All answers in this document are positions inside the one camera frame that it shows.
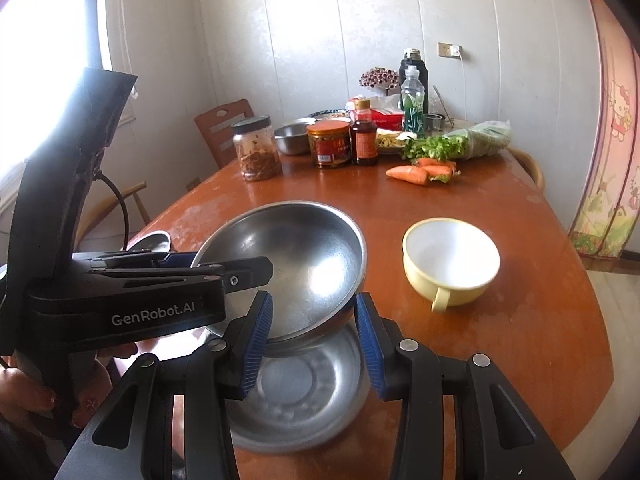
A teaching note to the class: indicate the brown slatted wooden chair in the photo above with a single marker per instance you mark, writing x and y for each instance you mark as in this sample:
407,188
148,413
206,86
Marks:
215,128

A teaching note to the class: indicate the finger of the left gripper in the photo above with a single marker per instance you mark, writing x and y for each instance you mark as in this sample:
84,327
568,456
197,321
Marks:
239,274
133,260

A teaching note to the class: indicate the dark sauce bottle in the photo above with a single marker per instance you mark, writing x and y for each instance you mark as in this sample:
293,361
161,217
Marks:
364,134

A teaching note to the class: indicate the clear jar black lid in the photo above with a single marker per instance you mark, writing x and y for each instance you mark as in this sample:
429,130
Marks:
256,148

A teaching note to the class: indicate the large steel bowl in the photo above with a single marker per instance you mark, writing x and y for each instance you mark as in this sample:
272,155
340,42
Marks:
319,262

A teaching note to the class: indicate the person's hand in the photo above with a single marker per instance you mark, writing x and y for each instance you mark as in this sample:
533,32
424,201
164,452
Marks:
21,395

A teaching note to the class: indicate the round steel pan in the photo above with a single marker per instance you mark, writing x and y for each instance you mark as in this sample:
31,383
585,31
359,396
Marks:
157,241

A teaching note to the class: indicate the low wall socket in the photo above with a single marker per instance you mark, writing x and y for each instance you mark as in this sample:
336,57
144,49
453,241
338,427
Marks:
194,183

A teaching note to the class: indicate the curved-back dark-seat chair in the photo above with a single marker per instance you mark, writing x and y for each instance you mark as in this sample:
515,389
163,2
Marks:
99,212

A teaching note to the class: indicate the clear bottle green contents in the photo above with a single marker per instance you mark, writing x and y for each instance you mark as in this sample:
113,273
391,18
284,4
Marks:
412,100

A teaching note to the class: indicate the yellow white ceramic bowl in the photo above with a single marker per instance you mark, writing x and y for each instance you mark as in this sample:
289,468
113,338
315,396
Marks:
449,262

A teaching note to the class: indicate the carrot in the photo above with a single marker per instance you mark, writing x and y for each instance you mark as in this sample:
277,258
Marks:
438,170
411,174

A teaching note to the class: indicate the black thermos flask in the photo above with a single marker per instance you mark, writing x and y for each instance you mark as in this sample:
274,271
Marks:
413,57

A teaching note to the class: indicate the small dish of food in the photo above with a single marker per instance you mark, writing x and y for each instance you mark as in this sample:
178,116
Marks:
390,142

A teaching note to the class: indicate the wooden chair far side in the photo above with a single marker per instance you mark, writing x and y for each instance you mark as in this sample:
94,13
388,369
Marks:
530,166

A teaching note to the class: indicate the wall power outlet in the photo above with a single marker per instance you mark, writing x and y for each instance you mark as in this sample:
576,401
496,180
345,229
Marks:
445,50

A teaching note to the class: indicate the steel basin behind jars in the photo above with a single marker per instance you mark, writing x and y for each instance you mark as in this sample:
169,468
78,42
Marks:
292,140

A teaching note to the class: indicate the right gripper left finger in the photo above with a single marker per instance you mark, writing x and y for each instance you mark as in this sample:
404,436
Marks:
168,419

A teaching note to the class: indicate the bag of green vegetables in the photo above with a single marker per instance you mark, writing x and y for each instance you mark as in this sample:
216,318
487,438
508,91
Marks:
484,139

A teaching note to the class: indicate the red-label sauce jar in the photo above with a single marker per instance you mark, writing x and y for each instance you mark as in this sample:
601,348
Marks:
329,142

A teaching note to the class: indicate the hello kitty curtain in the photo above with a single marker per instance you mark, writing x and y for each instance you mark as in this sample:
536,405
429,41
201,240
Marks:
609,210

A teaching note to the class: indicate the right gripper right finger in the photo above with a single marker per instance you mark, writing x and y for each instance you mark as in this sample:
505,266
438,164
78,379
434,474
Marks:
497,435

